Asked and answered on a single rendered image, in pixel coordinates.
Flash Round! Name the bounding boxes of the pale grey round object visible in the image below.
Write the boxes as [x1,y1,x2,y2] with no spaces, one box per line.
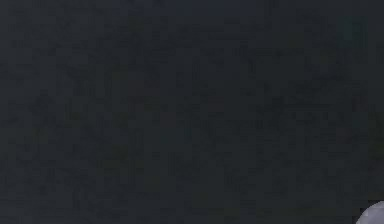
[355,200,384,224]

